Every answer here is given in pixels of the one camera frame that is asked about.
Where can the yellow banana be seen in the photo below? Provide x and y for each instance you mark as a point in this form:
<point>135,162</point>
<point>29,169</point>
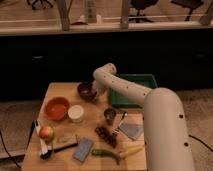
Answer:
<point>130,151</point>

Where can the grey blue cloth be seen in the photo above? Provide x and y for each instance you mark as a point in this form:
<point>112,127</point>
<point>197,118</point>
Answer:
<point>132,131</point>

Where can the wooden post middle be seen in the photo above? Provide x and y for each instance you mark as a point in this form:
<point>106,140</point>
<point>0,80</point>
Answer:
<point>124,20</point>

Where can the red yellow apple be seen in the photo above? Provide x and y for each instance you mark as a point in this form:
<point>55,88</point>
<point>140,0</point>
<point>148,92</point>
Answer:
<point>46,133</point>

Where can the blue sponge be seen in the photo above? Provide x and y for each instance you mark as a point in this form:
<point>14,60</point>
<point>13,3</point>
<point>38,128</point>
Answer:
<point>83,149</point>

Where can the orange bowl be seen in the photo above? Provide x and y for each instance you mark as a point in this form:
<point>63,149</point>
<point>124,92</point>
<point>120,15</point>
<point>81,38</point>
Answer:
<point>56,108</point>

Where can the white black tool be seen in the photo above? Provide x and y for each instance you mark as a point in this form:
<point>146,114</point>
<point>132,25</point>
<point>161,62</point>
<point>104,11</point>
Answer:
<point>40,138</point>

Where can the white cup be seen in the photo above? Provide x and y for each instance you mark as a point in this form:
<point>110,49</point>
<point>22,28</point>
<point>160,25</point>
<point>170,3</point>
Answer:
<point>76,113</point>

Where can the black office chair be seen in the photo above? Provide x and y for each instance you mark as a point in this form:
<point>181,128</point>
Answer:
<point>139,6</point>

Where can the small metal cup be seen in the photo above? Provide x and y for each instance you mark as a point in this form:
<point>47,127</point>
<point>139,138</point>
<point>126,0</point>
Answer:
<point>109,115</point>

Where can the green chili pepper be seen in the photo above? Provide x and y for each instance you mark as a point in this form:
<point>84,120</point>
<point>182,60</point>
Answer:
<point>106,153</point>

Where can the dark grape bunch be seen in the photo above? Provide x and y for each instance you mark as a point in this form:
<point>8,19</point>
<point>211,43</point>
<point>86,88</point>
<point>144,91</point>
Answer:
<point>105,135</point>

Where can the dark maroon bowl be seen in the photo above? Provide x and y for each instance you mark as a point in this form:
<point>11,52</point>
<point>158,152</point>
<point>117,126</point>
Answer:
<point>86,91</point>

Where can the green plastic tray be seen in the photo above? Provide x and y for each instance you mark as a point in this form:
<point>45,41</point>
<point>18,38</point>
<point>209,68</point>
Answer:
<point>118,101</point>

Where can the wooden post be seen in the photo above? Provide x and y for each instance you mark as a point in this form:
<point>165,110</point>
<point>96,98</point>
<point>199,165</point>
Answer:
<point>64,16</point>
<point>124,20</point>

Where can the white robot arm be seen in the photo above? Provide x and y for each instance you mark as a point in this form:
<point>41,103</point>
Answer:
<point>166,137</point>

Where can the wooden post left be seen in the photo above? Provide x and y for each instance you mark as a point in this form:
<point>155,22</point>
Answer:
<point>64,16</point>

